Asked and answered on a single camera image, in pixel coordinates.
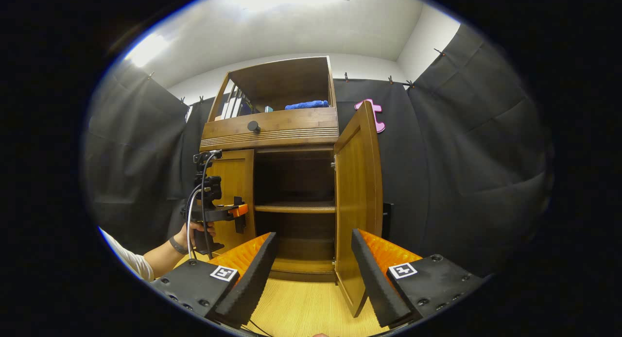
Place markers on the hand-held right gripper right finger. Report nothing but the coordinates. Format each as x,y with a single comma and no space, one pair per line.
374,278

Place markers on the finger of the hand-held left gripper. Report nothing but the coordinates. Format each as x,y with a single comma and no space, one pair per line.
239,210

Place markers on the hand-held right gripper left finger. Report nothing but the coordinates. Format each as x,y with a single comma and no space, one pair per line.
252,283

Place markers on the wooden shoe cabinet door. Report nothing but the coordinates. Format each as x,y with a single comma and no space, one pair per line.
233,176
357,206

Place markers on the wooden double-door shoe cabinet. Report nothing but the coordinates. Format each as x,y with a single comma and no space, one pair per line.
291,128

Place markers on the wooden cabinet drawer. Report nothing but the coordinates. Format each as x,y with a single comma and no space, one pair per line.
296,123

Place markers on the dark wristband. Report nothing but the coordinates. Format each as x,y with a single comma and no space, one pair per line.
177,245

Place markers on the black round drawer knob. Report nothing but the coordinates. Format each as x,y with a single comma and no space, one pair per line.
253,126

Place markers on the dark blue book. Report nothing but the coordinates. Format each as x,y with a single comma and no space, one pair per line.
245,109

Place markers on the blue folded towel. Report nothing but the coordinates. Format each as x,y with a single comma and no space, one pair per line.
306,105

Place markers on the black backdrop cloth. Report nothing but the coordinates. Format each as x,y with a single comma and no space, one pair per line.
461,181

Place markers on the ceiling light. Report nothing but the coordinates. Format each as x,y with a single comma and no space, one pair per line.
146,50

